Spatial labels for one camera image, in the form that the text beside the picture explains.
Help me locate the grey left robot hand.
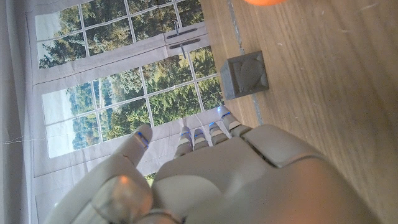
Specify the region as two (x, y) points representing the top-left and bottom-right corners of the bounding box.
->
(43, 105), (384, 224)

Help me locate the orange fruit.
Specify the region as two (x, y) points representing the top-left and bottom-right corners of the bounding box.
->
(244, 0), (289, 7)

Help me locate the dark grey block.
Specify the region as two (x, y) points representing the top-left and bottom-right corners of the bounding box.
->
(220, 50), (271, 101)

